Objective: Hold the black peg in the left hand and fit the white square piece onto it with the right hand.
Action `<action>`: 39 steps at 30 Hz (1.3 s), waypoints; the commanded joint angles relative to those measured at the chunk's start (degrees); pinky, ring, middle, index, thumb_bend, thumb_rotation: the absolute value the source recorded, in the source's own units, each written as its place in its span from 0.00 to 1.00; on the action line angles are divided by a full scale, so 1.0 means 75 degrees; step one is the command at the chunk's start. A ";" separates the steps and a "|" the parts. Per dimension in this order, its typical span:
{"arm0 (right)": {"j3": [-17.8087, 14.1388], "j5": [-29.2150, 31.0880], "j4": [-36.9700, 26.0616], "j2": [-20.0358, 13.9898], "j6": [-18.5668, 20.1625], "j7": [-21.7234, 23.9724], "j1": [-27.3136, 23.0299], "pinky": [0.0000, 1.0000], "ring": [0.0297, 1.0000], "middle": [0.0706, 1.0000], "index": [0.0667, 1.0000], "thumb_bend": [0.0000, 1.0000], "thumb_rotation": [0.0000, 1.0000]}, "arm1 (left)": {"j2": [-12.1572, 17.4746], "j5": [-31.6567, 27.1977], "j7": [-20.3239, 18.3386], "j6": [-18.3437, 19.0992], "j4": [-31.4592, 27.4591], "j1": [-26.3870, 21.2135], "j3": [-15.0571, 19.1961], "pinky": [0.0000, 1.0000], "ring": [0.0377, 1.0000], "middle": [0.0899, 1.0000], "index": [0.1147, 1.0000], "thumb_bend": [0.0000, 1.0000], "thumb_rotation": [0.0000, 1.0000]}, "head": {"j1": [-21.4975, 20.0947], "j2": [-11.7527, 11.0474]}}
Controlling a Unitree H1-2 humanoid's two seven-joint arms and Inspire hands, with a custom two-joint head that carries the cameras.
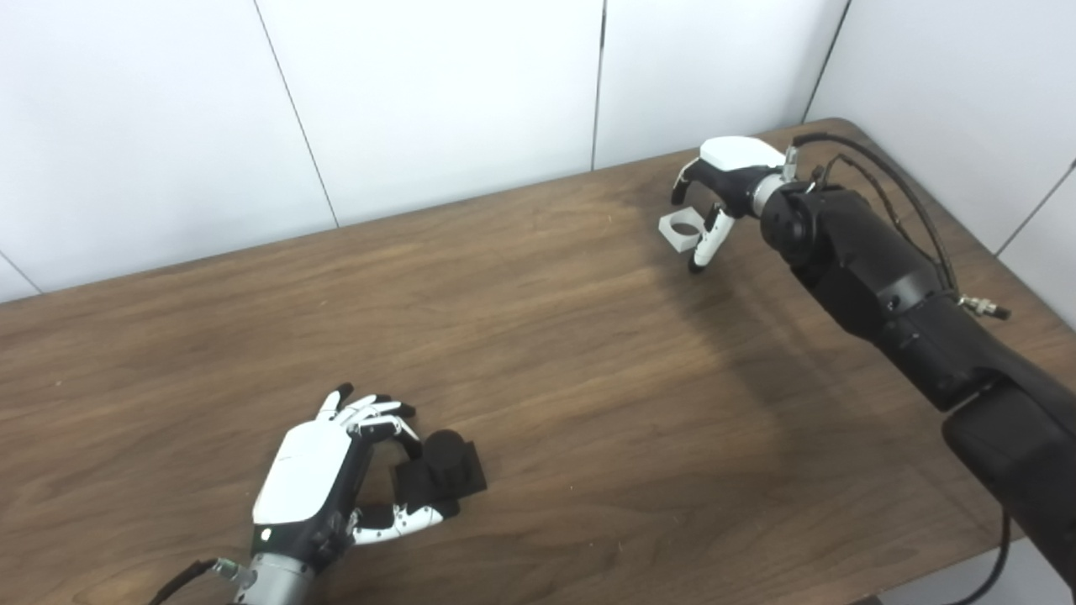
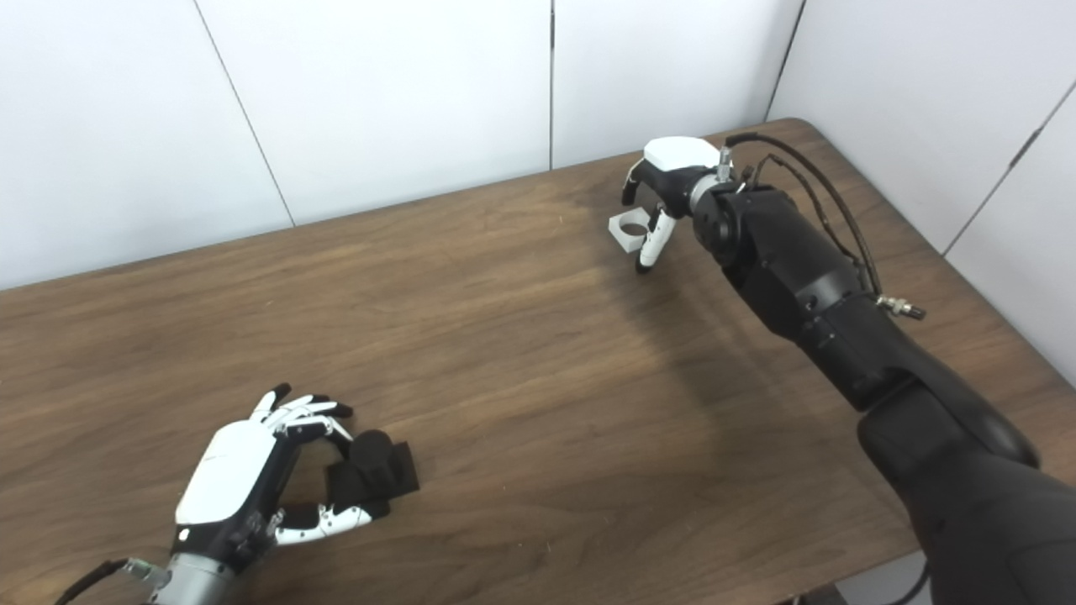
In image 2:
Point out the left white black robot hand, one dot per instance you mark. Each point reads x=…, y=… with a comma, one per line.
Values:
x=227, y=470

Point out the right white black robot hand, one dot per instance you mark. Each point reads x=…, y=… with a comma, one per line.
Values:
x=681, y=155

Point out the white square piece with hole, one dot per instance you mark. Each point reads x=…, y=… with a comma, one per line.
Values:
x=619, y=231

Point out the black peg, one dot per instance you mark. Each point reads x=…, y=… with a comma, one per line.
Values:
x=374, y=470

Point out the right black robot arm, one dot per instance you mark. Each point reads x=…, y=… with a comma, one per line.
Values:
x=841, y=319

